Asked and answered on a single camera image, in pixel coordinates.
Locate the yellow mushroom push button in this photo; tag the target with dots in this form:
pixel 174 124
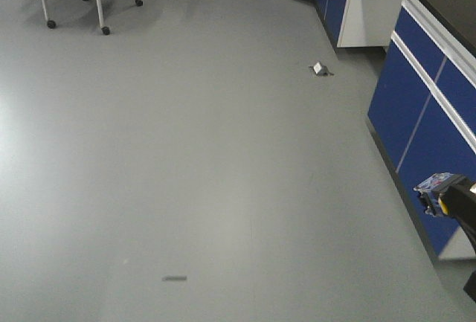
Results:
pixel 430 190

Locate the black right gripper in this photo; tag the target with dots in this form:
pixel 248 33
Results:
pixel 457 201

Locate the blue lab cabinets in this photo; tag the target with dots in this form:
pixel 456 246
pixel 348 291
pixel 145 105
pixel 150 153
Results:
pixel 195 128

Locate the floor socket box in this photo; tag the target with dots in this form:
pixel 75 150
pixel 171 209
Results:
pixel 320 70

